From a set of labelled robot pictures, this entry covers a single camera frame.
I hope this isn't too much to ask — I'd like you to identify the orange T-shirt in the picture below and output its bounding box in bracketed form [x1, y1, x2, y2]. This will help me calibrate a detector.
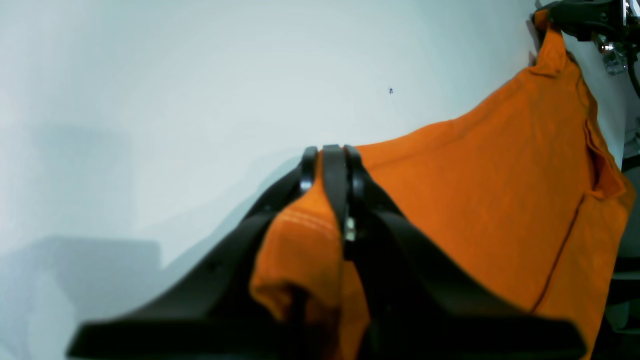
[249, 13, 636, 360]

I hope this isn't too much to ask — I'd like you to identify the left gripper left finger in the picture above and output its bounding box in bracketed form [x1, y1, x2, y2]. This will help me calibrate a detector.
[67, 146, 318, 360]

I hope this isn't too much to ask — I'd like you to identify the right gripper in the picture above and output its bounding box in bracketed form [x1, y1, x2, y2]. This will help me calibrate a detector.
[535, 0, 640, 76]

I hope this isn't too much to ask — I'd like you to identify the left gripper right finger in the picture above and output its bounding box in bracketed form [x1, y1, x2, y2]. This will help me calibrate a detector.
[322, 145, 586, 360]

